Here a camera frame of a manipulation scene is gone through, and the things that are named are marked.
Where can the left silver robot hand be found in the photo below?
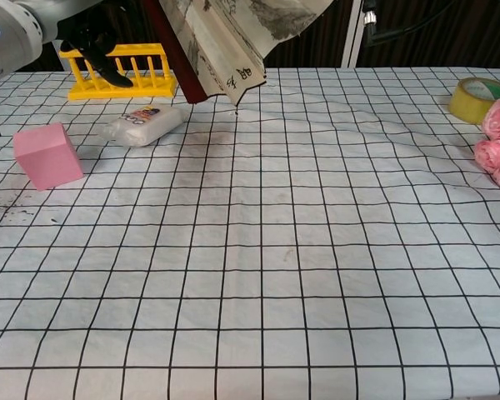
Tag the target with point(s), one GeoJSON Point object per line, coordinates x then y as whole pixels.
{"type": "Point", "coordinates": [104, 62]}

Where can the red-ribbed paper folding fan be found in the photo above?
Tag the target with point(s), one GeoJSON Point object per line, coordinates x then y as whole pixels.
{"type": "Point", "coordinates": [216, 46]}

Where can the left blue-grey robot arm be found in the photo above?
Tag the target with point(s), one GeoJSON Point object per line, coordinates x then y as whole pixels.
{"type": "Point", "coordinates": [8, 41]}

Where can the yellow plastic test tube rack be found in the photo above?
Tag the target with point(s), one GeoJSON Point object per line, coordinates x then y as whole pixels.
{"type": "Point", "coordinates": [150, 89]}

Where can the white tissue pack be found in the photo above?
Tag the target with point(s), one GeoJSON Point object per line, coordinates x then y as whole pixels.
{"type": "Point", "coordinates": [146, 125]}

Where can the pink cube box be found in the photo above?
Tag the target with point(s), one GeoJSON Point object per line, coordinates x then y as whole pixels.
{"type": "Point", "coordinates": [46, 158]}

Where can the black-grid white tablecloth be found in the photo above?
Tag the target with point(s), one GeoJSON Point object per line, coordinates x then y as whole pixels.
{"type": "Point", "coordinates": [233, 291]}

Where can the yellow adhesive tape roll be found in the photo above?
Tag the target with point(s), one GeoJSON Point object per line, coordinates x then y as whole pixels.
{"type": "Point", "coordinates": [471, 104]}

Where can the white partition frame post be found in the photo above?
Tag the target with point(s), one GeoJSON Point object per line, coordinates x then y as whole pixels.
{"type": "Point", "coordinates": [352, 41]}

